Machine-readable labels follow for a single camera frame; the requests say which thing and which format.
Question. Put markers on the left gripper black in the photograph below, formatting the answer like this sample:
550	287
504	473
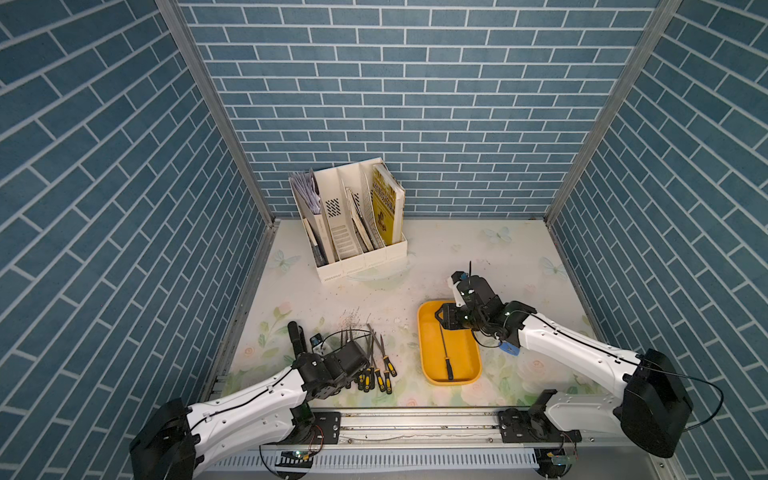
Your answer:
349	382

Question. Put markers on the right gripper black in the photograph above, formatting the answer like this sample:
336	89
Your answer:
447	321

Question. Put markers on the yellow plastic tray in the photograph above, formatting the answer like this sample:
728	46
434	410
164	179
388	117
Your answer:
462	348

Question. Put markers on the file tool yellow black handle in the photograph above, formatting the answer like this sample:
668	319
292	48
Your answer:
447	360

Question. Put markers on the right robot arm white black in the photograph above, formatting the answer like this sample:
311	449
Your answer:
645	398

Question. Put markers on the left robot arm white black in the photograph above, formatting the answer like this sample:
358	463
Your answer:
180	441

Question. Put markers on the white file organizer rack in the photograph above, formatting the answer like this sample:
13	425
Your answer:
337	248

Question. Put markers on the beige folder in rack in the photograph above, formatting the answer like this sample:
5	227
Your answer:
358	222

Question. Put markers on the yellow book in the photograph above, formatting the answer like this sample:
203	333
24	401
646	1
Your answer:
388	201

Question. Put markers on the purple patterned booklet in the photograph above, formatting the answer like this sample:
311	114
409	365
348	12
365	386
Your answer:
304	183

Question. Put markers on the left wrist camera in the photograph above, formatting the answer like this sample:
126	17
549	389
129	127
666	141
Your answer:
318	344

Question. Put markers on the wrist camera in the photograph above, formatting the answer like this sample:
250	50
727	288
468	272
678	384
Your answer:
459	283
318	344

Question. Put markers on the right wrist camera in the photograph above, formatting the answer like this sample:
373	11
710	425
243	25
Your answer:
459	283

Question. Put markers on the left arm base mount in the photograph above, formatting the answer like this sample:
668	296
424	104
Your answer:
312	426

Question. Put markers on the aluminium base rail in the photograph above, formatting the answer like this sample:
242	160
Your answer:
454	427

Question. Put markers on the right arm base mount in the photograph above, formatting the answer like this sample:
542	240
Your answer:
519	426

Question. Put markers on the white cable duct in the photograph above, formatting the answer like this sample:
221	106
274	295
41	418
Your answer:
343	461

